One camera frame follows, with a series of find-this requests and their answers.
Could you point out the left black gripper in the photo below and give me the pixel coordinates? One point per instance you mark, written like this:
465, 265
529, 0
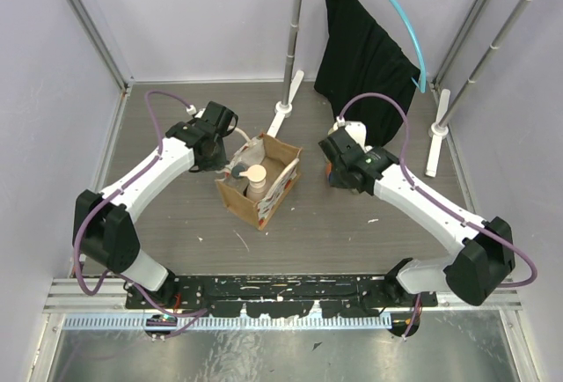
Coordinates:
213, 153

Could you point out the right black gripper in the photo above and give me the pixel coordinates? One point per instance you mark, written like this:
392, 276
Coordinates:
337, 182

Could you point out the orange bottle blue cap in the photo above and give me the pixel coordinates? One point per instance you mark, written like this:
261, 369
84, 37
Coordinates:
327, 175

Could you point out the beige pump dispenser bottle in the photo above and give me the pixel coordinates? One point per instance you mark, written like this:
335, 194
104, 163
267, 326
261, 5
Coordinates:
257, 177

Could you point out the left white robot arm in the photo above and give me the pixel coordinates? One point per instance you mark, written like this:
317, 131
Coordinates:
104, 222

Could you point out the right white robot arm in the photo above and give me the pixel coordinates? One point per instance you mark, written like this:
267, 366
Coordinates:
479, 252

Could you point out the grey cap small bottle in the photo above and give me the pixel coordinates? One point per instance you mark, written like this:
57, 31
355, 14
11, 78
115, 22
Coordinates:
237, 178

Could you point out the black hanging cloth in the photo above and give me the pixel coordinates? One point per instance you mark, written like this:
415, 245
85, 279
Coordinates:
361, 57

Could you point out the silver clothes rack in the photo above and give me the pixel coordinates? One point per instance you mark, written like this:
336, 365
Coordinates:
442, 27

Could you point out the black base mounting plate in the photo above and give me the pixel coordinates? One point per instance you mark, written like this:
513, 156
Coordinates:
283, 296

